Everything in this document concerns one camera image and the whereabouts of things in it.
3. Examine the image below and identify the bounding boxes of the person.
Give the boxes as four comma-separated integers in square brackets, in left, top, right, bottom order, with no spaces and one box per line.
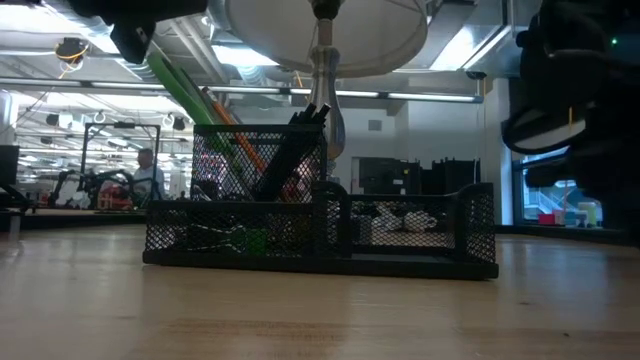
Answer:
[130,147,167,202]

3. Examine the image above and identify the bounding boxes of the computer monitor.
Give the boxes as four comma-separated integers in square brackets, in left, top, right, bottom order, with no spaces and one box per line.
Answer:
[509,144,606,226]

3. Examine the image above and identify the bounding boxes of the orange pencil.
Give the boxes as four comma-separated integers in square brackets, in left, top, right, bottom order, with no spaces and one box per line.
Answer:
[201,86,269,176]

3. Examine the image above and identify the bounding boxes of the pale green plastic cup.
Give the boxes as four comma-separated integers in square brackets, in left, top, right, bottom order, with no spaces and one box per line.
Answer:
[579,201,599,227]

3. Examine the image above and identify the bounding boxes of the black storage cabinets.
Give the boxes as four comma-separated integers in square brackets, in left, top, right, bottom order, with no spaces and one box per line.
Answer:
[349,156,482,197]

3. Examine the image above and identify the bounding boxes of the long ceiling light strip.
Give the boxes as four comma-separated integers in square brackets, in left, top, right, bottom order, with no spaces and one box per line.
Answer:
[0,77,485,105]

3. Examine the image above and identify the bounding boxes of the green marker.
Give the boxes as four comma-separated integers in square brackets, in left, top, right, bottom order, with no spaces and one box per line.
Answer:
[145,48,239,166]

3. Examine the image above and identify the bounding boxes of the black mesh desk organizer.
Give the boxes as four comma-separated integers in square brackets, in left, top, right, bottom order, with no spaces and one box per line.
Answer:
[141,123,500,281]

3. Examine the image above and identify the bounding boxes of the dark background monitor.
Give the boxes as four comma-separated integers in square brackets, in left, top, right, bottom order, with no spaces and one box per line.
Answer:
[0,144,21,187]

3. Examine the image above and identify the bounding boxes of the black background stand frame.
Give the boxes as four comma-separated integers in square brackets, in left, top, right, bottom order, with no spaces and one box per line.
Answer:
[79,122,162,207]

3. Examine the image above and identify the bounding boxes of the silver round ventilation duct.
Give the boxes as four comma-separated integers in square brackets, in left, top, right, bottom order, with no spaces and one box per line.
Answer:
[42,0,226,131]

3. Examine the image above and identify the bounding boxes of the black cable loop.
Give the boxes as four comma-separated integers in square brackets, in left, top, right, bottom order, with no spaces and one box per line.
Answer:
[501,101,587,155]

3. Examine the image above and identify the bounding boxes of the black ceiling-mounted device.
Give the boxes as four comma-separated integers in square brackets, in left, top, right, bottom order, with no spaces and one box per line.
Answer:
[54,37,91,64]

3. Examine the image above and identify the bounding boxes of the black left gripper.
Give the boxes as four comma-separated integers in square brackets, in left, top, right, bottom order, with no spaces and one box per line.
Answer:
[66,0,210,66]

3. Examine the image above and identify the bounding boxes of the large rectangular metal duct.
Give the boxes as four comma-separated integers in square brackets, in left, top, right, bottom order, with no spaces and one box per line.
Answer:
[429,0,531,79]

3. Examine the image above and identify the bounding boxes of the black binder clip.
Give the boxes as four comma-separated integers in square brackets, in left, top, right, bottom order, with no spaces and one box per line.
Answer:
[187,223,247,253]

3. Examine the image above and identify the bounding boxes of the white shade table lamp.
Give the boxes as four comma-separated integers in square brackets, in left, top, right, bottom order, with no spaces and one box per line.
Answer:
[223,0,430,164]

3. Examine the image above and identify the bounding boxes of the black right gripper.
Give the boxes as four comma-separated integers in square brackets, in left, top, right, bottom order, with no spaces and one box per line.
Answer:
[524,89,640,246]

